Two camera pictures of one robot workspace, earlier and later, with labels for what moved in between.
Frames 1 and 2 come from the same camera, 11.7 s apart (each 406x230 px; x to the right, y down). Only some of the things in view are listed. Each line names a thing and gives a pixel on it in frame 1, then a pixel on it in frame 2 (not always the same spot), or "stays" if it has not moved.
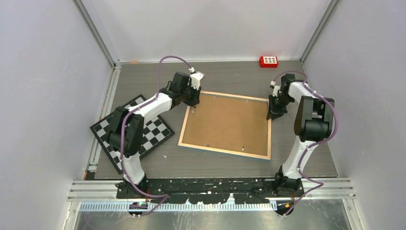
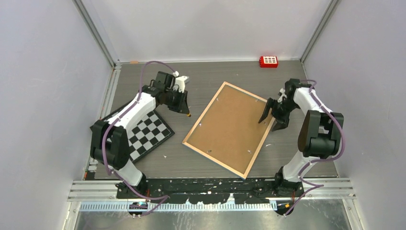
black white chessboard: (155, 131) stays
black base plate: (250, 190) stays
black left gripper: (196, 99) -> (181, 107)
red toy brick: (265, 61) stays
